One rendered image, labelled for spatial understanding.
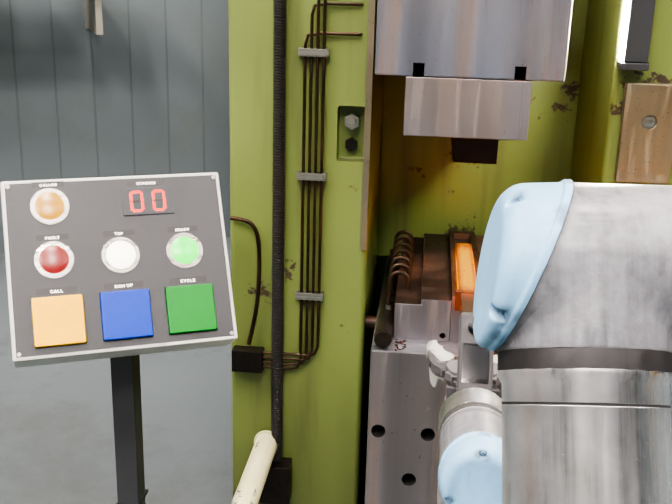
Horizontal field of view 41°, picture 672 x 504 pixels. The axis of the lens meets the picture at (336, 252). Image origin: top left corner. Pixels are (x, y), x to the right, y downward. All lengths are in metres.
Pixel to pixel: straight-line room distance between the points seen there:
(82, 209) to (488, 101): 0.66
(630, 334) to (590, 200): 0.09
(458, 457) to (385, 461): 0.60
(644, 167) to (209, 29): 3.85
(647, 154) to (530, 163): 0.40
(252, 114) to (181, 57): 3.57
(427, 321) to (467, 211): 0.49
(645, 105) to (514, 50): 0.28
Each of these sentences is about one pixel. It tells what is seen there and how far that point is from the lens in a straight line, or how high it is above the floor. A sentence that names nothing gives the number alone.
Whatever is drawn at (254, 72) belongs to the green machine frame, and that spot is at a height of 1.35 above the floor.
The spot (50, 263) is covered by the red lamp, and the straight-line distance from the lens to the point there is 1.44.
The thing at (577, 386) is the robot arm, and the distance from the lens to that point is 0.59.
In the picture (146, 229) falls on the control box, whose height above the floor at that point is 1.12.
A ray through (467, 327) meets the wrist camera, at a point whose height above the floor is 1.08.
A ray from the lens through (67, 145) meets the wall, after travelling 5.19.
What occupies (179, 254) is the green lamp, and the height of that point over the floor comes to 1.08.
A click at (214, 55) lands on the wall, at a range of 5.25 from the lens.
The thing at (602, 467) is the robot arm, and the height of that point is 1.23.
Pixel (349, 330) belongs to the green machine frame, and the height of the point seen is 0.87.
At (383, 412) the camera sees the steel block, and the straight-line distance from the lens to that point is 1.57.
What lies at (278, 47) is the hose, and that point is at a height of 1.39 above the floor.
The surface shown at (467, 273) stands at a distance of 1.64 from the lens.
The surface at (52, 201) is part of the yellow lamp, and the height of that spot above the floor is 1.17.
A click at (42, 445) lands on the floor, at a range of 3.21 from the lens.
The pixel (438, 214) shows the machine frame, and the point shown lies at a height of 1.02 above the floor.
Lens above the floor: 1.51
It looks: 17 degrees down
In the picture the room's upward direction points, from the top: 2 degrees clockwise
